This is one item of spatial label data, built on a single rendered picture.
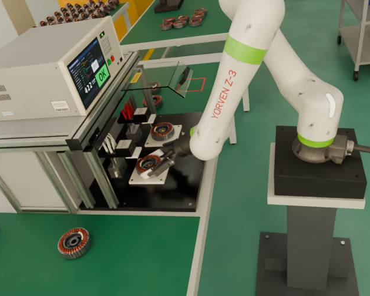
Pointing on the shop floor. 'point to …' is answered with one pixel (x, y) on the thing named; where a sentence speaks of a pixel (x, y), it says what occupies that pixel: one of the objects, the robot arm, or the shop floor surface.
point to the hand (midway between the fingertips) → (149, 165)
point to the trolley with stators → (363, 33)
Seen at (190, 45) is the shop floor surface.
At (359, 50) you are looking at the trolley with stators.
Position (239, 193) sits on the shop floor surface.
